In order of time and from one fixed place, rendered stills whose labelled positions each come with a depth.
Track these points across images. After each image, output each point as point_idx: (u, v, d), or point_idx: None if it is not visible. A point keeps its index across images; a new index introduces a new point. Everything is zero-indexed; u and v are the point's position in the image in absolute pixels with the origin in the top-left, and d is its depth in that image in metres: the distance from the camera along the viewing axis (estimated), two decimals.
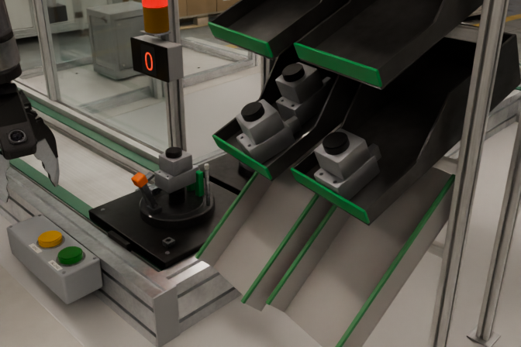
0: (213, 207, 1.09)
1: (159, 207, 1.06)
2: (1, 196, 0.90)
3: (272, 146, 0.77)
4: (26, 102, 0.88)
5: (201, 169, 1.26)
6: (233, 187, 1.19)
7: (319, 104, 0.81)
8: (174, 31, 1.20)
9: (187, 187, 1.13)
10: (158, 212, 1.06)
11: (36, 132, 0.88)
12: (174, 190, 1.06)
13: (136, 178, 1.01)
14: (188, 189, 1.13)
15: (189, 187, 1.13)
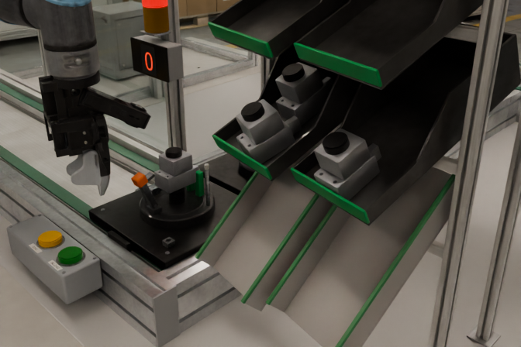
0: (213, 207, 1.09)
1: (159, 207, 1.06)
2: (106, 188, 0.96)
3: (272, 146, 0.77)
4: None
5: (201, 169, 1.26)
6: (233, 187, 1.19)
7: (319, 104, 0.81)
8: (174, 31, 1.20)
9: (187, 187, 1.13)
10: (158, 212, 1.06)
11: None
12: (174, 190, 1.06)
13: (136, 178, 1.01)
14: (188, 189, 1.13)
15: (189, 187, 1.13)
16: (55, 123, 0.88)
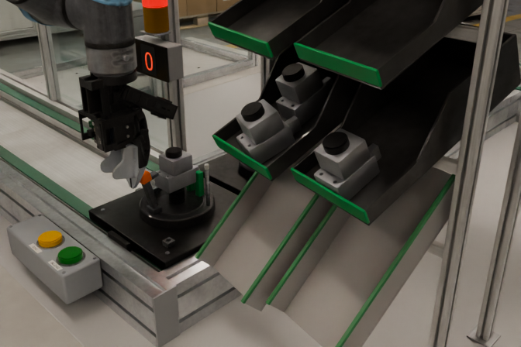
0: (213, 207, 1.09)
1: (159, 207, 1.06)
2: (139, 180, 1.01)
3: (272, 146, 0.77)
4: None
5: (201, 169, 1.26)
6: (233, 187, 1.19)
7: (319, 104, 0.81)
8: (174, 31, 1.20)
9: (187, 187, 1.13)
10: (158, 212, 1.06)
11: None
12: (174, 190, 1.06)
13: None
14: (188, 189, 1.13)
15: (189, 187, 1.13)
16: (100, 120, 0.91)
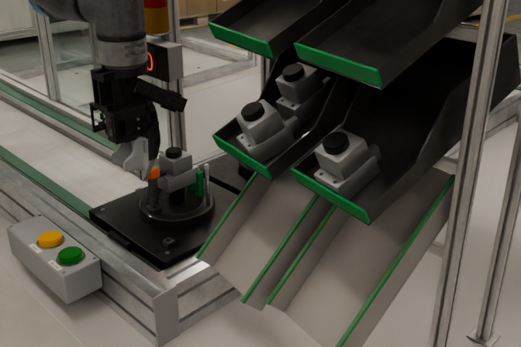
0: (213, 207, 1.09)
1: (159, 207, 1.06)
2: (149, 173, 1.02)
3: (272, 146, 0.77)
4: None
5: (201, 169, 1.26)
6: (233, 187, 1.19)
7: (319, 104, 0.81)
8: (174, 31, 1.20)
9: (187, 187, 1.13)
10: (158, 212, 1.06)
11: None
12: (174, 190, 1.06)
13: None
14: (188, 189, 1.13)
15: (189, 187, 1.13)
16: (112, 112, 0.92)
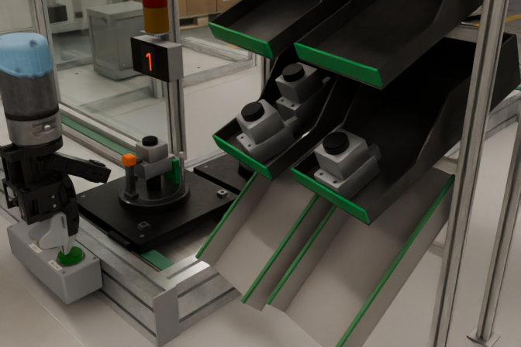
0: (188, 194, 1.14)
1: (136, 193, 1.11)
2: (71, 246, 0.97)
3: (272, 146, 0.77)
4: None
5: (201, 169, 1.26)
6: (233, 187, 1.19)
7: (319, 104, 0.81)
8: (174, 31, 1.20)
9: (164, 175, 1.18)
10: (135, 198, 1.11)
11: None
12: (150, 176, 1.10)
13: (126, 156, 1.07)
14: (165, 176, 1.18)
15: (166, 175, 1.17)
16: (22, 191, 0.87)
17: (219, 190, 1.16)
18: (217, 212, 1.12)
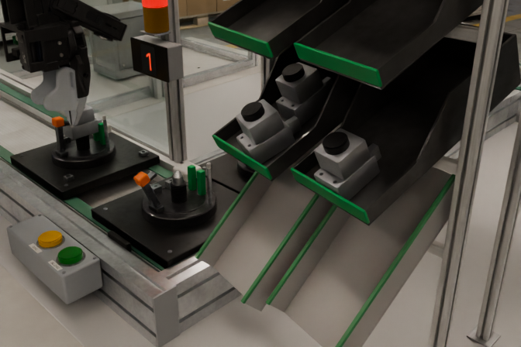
0: (113, 153, 1.31)
1: (65, 151, 1.28)
2: (81, 115, 0.83)
3: (272, 146, 0.77)
4: None
5: (100, 211, 1.10)
6: (129, 235, 1.03)
7: (319, 104, 0.81)
8: (174, 31, 1.20)
9: (94, 138, 1.35)
10: (64, 156, 1.28)
11: None
12: (77, 137, 1.27)
13: (56, 118, 1.24)
14: (94, 139, 1.35)
15: (95, 138, 1.34)
16: (24, 32, 0.73)
17: (141, 150, 1.33)
18: (136, 168, 1.29)
